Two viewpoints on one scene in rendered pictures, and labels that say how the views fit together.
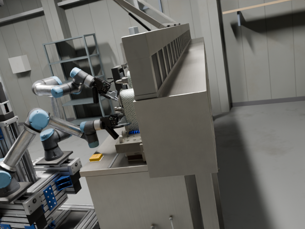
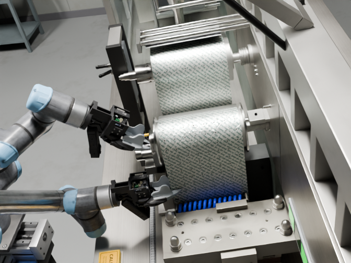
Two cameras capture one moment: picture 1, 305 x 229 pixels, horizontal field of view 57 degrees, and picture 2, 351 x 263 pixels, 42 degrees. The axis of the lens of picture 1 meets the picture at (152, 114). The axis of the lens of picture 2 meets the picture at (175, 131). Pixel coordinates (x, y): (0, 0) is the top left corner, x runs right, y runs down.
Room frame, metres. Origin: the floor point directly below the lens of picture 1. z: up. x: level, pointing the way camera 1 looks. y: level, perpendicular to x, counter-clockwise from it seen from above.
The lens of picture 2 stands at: (0.86, 0.26, 2.13)
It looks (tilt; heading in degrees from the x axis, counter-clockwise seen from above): 40 degrees down; 352
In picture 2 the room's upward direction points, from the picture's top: 13 degrees counter-clockwise
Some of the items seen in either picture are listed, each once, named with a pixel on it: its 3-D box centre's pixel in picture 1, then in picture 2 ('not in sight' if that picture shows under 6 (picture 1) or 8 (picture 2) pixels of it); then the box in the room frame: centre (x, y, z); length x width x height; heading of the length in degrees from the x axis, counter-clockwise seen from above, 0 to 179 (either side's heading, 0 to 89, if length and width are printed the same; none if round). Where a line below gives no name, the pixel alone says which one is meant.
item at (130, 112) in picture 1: (143, 119); (208, 181); (1.80, 0.07, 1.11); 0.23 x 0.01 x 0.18; 77
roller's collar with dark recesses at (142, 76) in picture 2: (126, 80); (145, 73); (2.14, 0.14, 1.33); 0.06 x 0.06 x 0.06; 77
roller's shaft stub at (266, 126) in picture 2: not in sight; (256, 124); (1.83, -0.11, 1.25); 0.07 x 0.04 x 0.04; 77
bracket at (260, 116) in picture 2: not in sight; (258, 116); (1.82, -0.12, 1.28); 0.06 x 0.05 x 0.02; 77
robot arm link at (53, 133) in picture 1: (49, 138); not in sight; (2.22, 0.87, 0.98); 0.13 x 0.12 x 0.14; 133
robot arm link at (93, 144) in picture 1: (91, 138); (89, 217); (1.91, 0.46, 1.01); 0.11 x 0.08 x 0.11; 25
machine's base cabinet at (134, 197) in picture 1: (167, 148); not in sight; (2.80, -0.09, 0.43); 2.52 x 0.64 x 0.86; 167
